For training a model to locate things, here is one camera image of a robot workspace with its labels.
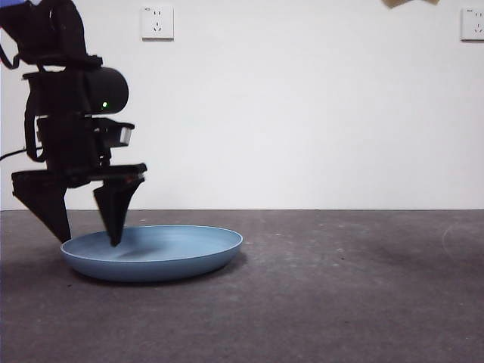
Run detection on light blue round plate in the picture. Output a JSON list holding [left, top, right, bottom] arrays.
[[60, 225, 244, 284]]

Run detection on brown cardboard piece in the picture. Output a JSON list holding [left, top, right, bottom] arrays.
[[380, 0, 442, 10]]

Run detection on black cable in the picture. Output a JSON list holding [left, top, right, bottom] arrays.
[[0, 148, 32, 162]]

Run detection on white wall socket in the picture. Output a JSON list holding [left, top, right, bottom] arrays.
[[460, 7, 484, 42], [141, 5, 175, 42]]

